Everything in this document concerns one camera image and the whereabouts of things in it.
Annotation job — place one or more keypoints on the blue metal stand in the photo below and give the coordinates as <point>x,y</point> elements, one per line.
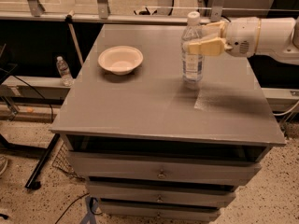
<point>92,206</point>

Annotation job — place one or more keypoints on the bottom grey drawer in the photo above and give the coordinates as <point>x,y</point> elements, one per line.
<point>159,211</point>

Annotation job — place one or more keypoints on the small clear water bottle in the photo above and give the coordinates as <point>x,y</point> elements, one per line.
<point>64,71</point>

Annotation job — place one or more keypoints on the grey drawer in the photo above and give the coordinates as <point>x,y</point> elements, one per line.
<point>159,194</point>
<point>231,173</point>
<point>159,211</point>

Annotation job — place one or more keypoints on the top grey drawer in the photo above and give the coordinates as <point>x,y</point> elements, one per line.
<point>231,173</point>

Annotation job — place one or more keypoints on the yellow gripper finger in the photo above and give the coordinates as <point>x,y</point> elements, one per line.
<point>217,28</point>
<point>210,47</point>

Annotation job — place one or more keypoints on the middle grey drawer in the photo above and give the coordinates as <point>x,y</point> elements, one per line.
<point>159,194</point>

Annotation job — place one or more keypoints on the black metal floor bar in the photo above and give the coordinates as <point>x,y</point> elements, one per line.
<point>32,183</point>

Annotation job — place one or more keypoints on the wooden broom handle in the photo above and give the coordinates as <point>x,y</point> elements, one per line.
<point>69,21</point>

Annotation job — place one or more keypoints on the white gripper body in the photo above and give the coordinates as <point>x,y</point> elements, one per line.
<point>241,36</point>

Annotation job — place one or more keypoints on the grey drawer cabinet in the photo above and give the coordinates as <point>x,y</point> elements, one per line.
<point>149,112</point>

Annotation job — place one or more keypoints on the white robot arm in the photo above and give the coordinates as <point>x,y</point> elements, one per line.
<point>278,39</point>

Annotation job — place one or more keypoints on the clear blue-labelled plastic bottle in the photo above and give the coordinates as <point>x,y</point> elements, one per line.
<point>192,63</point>

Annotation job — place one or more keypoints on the white paper bowl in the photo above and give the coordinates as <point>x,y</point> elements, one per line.
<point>120,60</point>

